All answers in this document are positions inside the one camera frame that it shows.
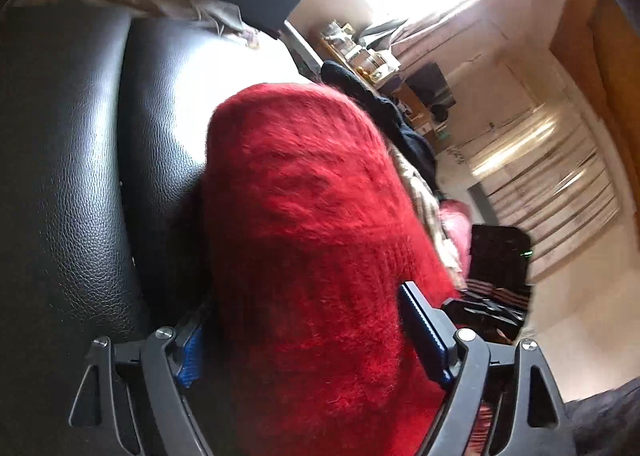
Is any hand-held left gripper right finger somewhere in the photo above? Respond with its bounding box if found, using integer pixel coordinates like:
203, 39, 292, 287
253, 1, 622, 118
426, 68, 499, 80
398, 280, 572, 456

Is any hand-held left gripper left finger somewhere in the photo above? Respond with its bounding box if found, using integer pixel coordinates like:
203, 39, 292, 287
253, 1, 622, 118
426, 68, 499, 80
68, 306, 213, 456

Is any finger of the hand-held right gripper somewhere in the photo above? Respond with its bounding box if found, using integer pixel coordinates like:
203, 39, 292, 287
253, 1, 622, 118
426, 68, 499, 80
442, 299, 524, 333

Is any red knit sweater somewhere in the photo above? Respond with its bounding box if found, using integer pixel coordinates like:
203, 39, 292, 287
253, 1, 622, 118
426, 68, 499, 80
199, 81, 463, 456

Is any pink quilt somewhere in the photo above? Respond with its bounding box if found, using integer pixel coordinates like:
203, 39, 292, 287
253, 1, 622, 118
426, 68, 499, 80
439, 200, 474, 282

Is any beige garment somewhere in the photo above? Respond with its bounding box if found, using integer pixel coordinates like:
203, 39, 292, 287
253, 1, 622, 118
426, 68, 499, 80
385, 141, 468, 287

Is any cream striped curtain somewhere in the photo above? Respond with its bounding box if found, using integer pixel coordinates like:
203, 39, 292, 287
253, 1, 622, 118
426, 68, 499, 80
467, 101, 623, 282

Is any navy garment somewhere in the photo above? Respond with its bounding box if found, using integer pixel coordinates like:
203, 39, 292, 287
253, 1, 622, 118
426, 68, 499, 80
320, 60, 438, 194

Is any person's dark clothing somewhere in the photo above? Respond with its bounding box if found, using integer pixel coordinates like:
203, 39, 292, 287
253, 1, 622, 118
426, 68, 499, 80
565, 376, 640, 456

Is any black monitor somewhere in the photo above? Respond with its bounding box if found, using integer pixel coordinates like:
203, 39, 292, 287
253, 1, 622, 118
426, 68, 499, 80
404, 62, 457, 108

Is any pink patterned curtain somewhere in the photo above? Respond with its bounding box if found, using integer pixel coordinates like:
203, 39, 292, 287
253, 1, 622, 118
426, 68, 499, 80
360, 0, 551, 67

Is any cluster of jars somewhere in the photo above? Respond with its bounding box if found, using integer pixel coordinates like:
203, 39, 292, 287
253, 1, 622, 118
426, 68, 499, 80
320, 21, 401, 82

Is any grey padded armrest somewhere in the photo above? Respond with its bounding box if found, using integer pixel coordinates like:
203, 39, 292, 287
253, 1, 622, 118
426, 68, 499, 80
282, 19, 323, 82

